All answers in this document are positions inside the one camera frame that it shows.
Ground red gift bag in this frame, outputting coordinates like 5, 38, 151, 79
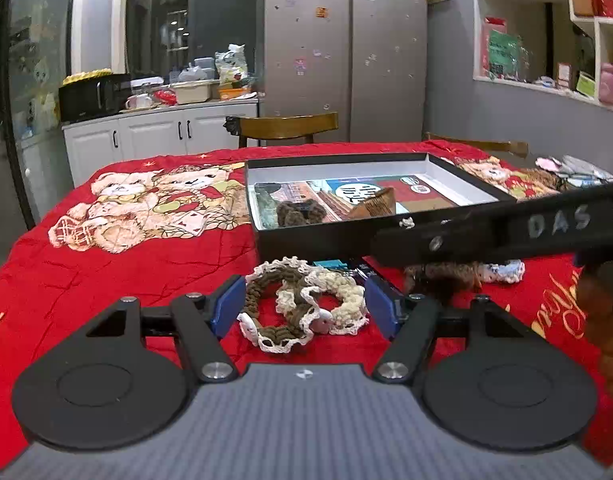
481, 16, 508, 79

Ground cream crochet scrunchie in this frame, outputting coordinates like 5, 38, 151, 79
286, 266, 370, 337

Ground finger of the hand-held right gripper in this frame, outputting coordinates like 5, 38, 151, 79
370, 201, 503, 267

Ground red bear printed blanket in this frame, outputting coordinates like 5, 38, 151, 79
0, 140, 613, 463

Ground black microwave oven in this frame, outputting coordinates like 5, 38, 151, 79
59, 74, 132, 123

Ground dark framed glass cabinet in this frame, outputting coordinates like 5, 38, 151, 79
0, 0, 82, 231

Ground blue white crochet scrunchie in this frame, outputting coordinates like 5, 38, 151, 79
479, 259, 526, 285

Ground beige plastic basin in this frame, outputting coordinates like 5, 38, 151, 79
171, 80, 213, 106

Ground yellow cloth cover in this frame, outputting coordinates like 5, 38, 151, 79
62, 67, 112, 86

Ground pink figurine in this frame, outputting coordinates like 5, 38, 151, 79
598, 62, 613, 106

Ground shallow black cardboard box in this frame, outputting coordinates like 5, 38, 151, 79
245, 152, 518, 262

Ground brown paper wrapper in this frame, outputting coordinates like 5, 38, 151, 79
347, 186, 398, 220

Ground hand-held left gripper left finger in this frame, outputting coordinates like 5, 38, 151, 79
84, 275, 247, 384

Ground green white snack bag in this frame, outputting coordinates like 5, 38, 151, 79
215, 44, 250, 86

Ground white kitchen cabinet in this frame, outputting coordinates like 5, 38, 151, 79
61, 99, 260, 188

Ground silver double-door fridge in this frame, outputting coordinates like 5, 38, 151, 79
264, 0, 430, 147

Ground wooden chair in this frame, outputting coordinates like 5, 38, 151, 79
225, 112, 340, 149
423, 131, 530, 157

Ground grey plastic containers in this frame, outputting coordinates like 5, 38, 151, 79
178, 57, 220, 83

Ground brown white-edged crochet scrunchie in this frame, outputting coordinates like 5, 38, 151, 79
238, 257, 321, 354

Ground person's right hand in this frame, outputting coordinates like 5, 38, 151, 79
577, 260, 613, 411

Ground green paper bag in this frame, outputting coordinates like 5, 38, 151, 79
487, 30, 525, 79

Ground pile of small packets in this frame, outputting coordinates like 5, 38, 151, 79
535, 155, 613, 191

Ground green card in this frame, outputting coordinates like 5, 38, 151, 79
575, 72, 597, 99

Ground dark glass window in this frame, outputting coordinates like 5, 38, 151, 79
125, 0, 266, 79

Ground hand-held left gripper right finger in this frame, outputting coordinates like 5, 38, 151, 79
365, 277, 530, 385

